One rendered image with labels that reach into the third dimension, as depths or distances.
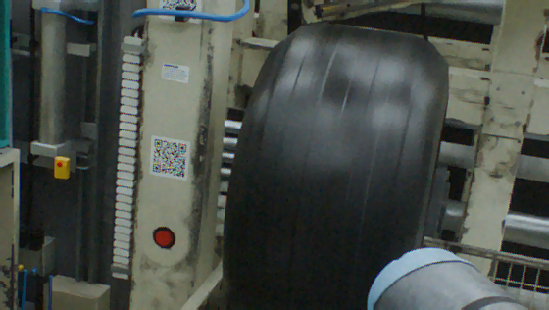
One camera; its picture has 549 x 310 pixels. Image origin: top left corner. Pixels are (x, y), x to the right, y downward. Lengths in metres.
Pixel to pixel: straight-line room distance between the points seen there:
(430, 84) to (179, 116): 0.45
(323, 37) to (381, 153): 0.26
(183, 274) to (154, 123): 0.30
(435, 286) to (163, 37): 0.81
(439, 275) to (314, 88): 0.53
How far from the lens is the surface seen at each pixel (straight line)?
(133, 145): 1.51
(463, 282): 0.78
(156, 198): 1.51
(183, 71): 1.43
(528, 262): 1.86
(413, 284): 0.80
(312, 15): 1.76
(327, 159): 1.20
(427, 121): 1.25
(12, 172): 1.33
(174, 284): 1.56
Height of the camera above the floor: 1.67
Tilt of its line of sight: 17 degrees down
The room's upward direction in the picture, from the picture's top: 6 degrees clockwise
